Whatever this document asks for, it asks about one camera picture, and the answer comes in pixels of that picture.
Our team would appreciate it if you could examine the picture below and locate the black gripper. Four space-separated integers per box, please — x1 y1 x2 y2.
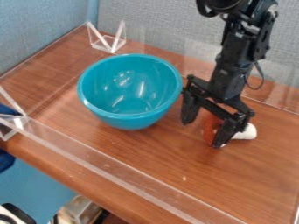
181 62 254 148

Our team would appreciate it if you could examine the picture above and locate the blue plastic bowl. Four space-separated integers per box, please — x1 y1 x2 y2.
77 53 182 130

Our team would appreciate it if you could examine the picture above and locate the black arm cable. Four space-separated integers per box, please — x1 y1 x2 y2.
244 59 266 91

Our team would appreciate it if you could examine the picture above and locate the black and white object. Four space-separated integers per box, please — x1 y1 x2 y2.
0 203 35 224

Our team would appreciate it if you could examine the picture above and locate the clear acrylic front barrier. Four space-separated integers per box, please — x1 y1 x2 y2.
0 87 246 224

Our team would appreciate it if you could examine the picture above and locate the grey metal table frame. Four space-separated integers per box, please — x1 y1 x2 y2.
55 195 102 224

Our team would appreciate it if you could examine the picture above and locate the clear acrylic corner bracket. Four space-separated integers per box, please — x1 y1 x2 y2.
86 20 126 54

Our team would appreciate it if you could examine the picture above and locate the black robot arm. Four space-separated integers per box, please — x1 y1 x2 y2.
181 0 277 148

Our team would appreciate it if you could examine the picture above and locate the blue cloth object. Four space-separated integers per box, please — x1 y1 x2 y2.
0 102 21 173

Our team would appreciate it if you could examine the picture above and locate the orange and white toy mushroom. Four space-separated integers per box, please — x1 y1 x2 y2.
200 113 257 149

